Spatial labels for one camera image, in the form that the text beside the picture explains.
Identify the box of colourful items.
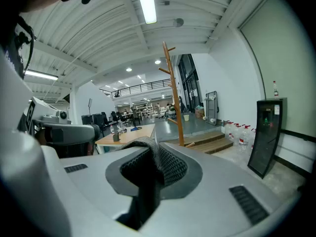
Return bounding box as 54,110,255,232
194,105,205,119

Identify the large clear water jug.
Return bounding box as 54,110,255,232
237,124,251,153
225,120,234,141
231,123,242,144
250,128,257,150

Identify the person's white shirt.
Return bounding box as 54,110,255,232
0,47,35,136

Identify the gray platform cart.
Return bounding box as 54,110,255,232
203,90,219,126

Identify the wooden step platform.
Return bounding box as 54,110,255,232
160,130,234,155

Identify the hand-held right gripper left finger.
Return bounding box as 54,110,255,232
58,146,152,237

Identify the black glass-door fridge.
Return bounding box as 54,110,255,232
247,97,288,180

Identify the black mezzanine railing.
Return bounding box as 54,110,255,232
99,79,174,99

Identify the long ceiling tube light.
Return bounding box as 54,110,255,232
134,0,158,25
24,69,59,81

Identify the wooden table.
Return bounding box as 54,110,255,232
94,123,157,155

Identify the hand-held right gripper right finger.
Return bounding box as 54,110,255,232
140,142,301,237

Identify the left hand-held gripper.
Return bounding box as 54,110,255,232
17,96,101,146

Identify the wooden coat rack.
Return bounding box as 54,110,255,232
158,41,196,148

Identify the black office chair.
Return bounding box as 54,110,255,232
111,111,121,126
100,112,112,131

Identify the black cabinet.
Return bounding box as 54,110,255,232
81,113,103,133

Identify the black head camera cable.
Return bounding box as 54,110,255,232
14,15,38,80

